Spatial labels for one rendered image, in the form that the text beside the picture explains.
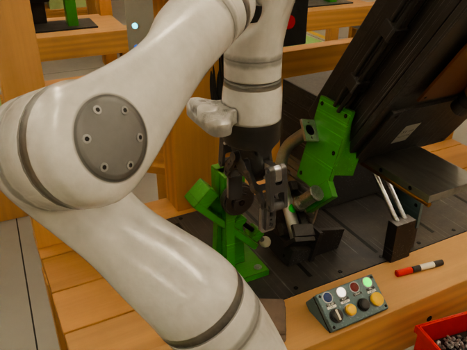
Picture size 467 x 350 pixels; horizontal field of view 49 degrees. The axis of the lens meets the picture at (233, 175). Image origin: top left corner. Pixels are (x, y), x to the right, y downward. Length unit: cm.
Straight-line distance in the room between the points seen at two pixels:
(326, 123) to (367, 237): 35
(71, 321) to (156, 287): 77
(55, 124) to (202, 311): 20
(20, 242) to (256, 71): 259
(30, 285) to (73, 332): 160
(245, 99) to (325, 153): 61
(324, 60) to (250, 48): 108
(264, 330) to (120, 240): 16
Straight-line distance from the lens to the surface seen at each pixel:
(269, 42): 59
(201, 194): 107
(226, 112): 61
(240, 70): 60
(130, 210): 45
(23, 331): 253
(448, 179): 123
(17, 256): 298
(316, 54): 164
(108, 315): 119
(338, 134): 117
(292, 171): 133
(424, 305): 127
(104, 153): 34
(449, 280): 131
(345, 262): 129
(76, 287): 128
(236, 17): 50
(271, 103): 62
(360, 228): 142
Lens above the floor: 169
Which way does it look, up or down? 29 degrees down
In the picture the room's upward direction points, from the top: straight up
